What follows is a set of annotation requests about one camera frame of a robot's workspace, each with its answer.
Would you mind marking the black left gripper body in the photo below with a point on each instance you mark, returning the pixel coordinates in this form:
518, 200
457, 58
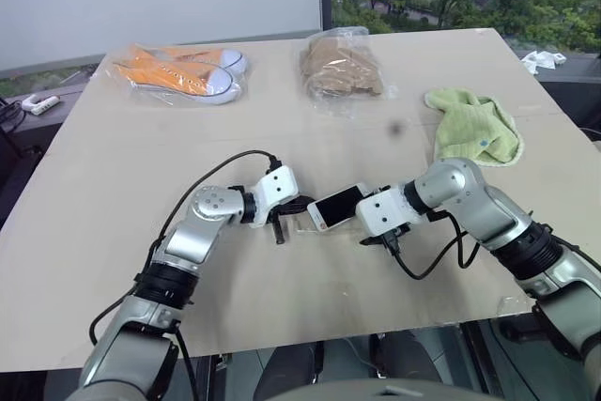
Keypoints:
287, 209

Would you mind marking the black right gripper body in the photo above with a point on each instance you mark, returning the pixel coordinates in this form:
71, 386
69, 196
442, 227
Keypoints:
394, 233

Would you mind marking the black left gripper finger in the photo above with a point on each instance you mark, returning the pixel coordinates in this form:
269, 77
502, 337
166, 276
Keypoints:
279, 232
307, 203

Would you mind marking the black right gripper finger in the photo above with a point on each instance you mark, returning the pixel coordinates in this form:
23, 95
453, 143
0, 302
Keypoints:
373, 240
379, 189

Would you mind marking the white smartphone with black screen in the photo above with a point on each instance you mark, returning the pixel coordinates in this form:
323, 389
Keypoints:
335, 206

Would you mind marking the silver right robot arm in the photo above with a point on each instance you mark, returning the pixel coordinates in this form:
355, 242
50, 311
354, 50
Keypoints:
474, 199

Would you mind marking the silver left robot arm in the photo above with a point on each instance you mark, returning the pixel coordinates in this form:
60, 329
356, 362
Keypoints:
188, 236

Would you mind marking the clear plastic cloth bag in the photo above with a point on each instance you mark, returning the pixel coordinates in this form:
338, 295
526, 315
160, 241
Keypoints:
347, 107

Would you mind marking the green towel with white trim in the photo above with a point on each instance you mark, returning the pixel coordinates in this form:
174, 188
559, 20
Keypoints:
474, 128

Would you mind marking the dark rounded shape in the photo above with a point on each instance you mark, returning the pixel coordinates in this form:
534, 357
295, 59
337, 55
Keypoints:
286, 373
406, 356

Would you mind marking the brown folded cloth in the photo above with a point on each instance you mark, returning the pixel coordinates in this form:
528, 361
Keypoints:
338, 67

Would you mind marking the orange canvas sneaker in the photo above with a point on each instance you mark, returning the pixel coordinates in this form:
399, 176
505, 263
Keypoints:
174, 79
188, 57

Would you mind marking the orange sneakers in plastic bag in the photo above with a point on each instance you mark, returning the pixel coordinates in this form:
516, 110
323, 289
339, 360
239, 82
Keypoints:
141, 98

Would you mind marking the white power strip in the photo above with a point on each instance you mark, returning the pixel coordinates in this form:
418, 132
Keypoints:
41, 105

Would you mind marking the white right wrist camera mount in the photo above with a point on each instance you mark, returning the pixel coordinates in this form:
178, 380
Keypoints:
381, 211

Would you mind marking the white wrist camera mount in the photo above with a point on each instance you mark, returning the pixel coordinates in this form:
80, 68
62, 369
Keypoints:
381, 211
278, 189

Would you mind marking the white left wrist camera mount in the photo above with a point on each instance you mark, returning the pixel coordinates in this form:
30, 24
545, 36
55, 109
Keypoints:
278, 189

